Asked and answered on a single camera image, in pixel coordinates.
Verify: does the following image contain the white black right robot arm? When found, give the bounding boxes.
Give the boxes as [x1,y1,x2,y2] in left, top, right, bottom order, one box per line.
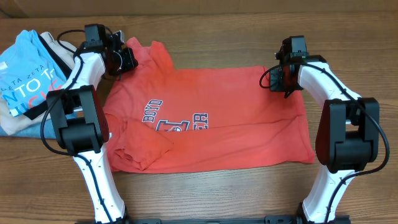
[264,35,385,224]

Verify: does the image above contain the light blue printed t-shirt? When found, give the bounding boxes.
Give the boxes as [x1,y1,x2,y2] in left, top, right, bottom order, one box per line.
[1,30,68,119]

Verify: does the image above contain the blue denim garment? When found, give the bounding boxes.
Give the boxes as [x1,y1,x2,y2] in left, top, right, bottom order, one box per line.
[0,113,77,139]

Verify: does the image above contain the white beige folded garment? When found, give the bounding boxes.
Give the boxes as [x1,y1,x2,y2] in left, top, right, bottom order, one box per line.
[1,32,76,118]

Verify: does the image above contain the red polo shirt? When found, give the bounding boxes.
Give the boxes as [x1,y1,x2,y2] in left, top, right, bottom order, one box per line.
[104,38,315,174]

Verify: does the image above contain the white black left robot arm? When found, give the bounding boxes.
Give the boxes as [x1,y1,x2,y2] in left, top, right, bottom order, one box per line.
[44,24,138,223]

